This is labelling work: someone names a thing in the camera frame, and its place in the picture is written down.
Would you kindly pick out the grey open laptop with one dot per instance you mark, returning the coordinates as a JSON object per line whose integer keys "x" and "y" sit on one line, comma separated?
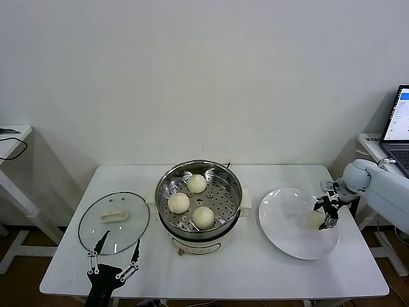
{"x": 399, "y": 121}

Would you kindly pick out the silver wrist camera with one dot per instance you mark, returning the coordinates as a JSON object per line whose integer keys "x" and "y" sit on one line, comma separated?
{"x": 326, "y": 185}

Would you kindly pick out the white side table with laptop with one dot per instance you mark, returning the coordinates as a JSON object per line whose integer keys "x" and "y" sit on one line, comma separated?
{"x": 370, "y": 148}

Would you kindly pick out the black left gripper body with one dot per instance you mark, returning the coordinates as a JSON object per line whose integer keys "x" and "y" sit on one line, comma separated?
{"x": 105, "y": 277}

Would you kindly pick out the white steamed baozi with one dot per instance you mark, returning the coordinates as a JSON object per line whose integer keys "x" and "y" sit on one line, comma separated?
{"x": 179, "y": 203}
{"x": 313, "y": 220}
{"x": 196, "y": 184}
{"x": 203, "y": 218}

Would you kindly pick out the dark flat device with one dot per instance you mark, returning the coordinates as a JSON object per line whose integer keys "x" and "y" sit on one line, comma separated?
{"x": 8, "y": 130}

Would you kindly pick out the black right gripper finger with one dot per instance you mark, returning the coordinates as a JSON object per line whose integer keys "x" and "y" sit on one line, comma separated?
{"x": 318, "y": 207}
{"x": 327, "y": 224}

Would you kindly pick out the round white plate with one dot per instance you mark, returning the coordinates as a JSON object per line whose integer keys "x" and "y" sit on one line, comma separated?
{"x": 287, "y": 230}

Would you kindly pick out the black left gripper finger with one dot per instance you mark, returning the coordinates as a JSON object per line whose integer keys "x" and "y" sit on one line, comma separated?
{"x": 136, "y": 254}
{"x": 100, "y": 244}

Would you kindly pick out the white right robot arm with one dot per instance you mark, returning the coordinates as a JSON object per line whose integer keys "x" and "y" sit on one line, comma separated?
{"x": 383, "y": 192}

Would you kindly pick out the perforated stainless steel steamer basket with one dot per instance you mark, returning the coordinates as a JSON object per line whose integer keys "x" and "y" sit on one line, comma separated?
{"x": 220, "y": 198}

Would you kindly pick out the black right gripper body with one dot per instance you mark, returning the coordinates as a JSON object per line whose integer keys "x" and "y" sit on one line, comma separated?
{"x": 331, "y": 206}

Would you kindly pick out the cream electric cooking pot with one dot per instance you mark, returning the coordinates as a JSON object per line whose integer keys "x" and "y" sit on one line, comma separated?
{"x": 198, "y": 244}

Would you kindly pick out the round glass pot lid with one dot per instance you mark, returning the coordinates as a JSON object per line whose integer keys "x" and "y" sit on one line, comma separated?
{"x": 128, "y": 230}

